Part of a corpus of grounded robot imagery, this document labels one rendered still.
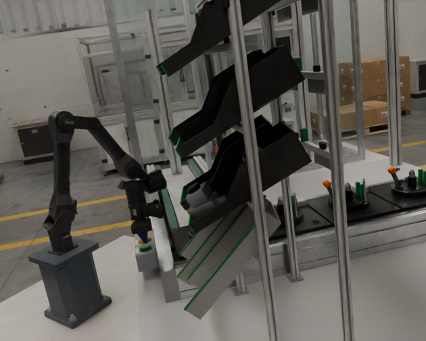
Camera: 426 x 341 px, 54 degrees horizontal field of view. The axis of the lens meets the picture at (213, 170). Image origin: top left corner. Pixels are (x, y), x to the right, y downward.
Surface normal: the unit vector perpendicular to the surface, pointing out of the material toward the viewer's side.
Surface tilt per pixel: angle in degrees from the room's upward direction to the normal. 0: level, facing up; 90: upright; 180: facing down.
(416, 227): 90
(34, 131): 90
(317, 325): 0
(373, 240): 90
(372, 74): 90
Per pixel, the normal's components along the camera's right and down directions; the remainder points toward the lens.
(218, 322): -0.15, -0.96
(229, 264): 0.02, 0.25
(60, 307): -0.58, 0.29
